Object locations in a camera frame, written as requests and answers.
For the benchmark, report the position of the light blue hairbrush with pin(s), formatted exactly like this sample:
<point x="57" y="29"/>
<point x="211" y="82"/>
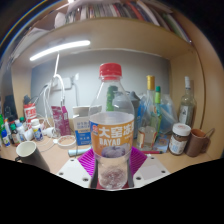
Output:
<point x="78" y="152"/>

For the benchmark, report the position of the white tape roll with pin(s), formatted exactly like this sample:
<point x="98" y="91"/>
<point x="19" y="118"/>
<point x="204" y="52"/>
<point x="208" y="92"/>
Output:
<point x="66" y="141"/>

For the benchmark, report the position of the blue and white carton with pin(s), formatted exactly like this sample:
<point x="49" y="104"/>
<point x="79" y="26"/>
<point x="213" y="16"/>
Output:
<point x="82" y="130"/>

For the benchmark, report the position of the grey bottle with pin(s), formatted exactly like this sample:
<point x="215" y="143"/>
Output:
<point x="135" y="104"/>

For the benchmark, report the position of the red and white canister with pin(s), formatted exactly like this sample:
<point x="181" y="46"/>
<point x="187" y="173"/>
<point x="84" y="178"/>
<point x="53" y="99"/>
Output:
<point x="30" y="112"/>

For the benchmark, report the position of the under-shelf light tube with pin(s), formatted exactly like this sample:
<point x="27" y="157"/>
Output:
<point x="60" y="50"/>

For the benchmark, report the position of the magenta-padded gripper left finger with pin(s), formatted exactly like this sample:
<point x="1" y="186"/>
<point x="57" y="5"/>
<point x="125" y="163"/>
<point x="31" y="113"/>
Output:
<point x="75" y="171"/>

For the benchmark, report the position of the black mug white inside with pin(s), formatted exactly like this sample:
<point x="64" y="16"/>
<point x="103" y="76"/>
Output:
<point x="31" y="157"/>

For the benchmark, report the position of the clear red-capped drink bottle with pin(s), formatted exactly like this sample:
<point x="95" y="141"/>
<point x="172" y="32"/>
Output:
<point x="111" y="133"/>

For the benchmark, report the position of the green-capped clear bottle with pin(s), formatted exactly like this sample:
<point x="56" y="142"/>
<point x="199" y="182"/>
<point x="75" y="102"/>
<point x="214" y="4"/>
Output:
<point x="157" y="100"/>

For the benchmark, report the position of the clear glass bottle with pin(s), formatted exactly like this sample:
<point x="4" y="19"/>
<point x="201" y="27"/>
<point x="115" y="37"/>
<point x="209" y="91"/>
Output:
<point x="187" y="103"/>

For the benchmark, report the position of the white power strip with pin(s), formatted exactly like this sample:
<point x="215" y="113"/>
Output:
<point x="63" y="83"/>

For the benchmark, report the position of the magenta pouch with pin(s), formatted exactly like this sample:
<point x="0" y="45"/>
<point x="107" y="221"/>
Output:
<point x="61" y="120"/>

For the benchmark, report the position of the white-lidded brown jar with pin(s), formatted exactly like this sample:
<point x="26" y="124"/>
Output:
<point x="179" y="139"/>

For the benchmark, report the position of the small white blue-label bottle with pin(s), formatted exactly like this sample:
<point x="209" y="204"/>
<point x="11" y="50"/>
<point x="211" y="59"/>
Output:
<point x="37" y="130"/>

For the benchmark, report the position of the yellow-capped clear bottle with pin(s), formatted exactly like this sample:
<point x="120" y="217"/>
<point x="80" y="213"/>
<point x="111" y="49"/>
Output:
<point x="148" y="130"/>

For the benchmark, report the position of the brown mug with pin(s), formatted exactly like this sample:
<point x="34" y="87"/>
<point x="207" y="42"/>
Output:
<point x="196" y="142"/>

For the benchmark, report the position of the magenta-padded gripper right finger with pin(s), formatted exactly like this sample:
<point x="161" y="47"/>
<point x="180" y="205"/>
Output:
<point x="148" y="170"/>

